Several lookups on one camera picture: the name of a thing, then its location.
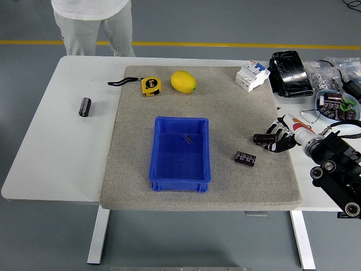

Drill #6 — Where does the clear bag of washers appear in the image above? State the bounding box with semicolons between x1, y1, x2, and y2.
306;60;344;93

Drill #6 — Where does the clear bag of parts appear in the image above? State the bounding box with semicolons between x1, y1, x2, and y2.
324;56;361;85

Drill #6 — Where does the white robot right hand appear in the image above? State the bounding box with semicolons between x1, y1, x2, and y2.
262;113;316;154

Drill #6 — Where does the person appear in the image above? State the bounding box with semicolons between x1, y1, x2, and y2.
50;0;136;57

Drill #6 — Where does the grey-brown fabric mat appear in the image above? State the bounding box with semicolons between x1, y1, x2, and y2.
100;65;302;211

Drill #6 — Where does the light blue bowl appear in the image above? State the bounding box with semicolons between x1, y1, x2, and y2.
315;89;361;127

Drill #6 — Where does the white blue circuit breaker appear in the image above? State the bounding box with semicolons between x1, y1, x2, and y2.
235;60;271;93

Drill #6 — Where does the black power adapter with cord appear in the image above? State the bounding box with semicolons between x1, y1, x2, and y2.
315;59;361;100

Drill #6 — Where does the white table leg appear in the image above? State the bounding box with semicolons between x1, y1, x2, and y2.
87;208;111;265
290;210;316;270

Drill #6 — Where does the blue plastic box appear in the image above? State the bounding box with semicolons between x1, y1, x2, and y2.
148;116;212;193

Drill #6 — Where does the yellow lemon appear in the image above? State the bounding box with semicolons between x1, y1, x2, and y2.
170;70;197;94

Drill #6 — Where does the yellow tape measure with strap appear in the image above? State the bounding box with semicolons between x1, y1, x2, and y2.
107;76;164;98

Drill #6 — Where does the glossy black pack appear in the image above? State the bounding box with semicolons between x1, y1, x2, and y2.
267;50;315;98

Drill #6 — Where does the black floor cable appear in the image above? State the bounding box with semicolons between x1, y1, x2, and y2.
342;0;361;12

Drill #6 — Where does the thin black wire loop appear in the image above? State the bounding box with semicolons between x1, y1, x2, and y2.
300;108;323;124

